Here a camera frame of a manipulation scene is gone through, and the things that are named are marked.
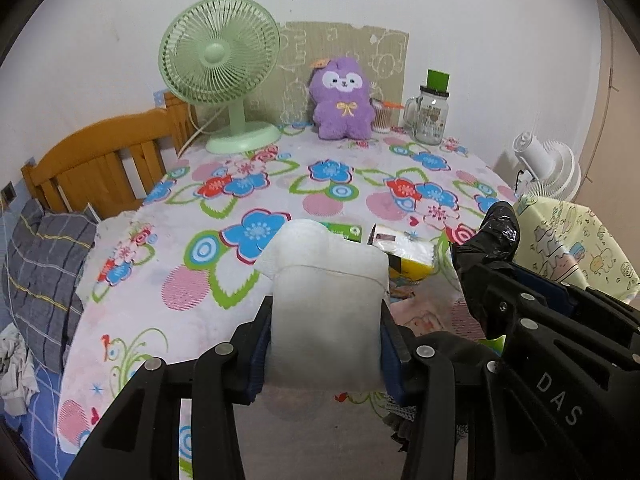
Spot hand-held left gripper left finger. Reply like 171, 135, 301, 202
65, 304, 274, 480

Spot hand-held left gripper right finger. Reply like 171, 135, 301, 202
378, 301, 502, 480

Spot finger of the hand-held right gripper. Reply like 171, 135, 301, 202
462, 261, 640, 382
514, 265, 640, 344

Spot yellow cartoon fabric basket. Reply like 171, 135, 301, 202
512, 195, 636, 304

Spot pink cartoon print packet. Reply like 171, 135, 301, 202
387, 280, 471, 336

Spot grey braided cord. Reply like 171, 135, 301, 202
382, 395, 468, 453

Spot white fabric pouch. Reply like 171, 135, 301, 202
255, 219, 390, 392

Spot yellow packet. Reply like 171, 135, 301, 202
387, 255, 436, 284

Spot white tissue packet brown label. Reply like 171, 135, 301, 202
367, 224, 435, 266

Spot green tissue pack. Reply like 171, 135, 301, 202
320, 221, 363, 245

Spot white clip fan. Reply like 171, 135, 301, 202
512, 131, 583, 206

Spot floral tablecloth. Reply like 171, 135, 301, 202
57, 122, 518, 480

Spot glass mug jar green lid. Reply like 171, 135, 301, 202
404, 68, 451, 146

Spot grey plaid pillow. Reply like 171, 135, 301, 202
1, 199, 98, 373

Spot blue checked bedsheet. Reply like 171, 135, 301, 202
0, 205, 81, 480

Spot cotton swab jar orange lid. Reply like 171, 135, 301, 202
370, 97, 403, 134

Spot white crumpled cloth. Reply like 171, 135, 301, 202
0, 325, 39, 414

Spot purple plush toy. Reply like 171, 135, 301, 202
307, 56, 375, 141

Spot wooden bed headboard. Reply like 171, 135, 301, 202
21, 92, 201, 221

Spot green desk fan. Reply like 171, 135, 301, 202
159, 0, 283, 155

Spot cartoon print cardboard panel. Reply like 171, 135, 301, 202
272, 21, 410, 128

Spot white fan cable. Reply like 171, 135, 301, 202
176, 105, 221, 157

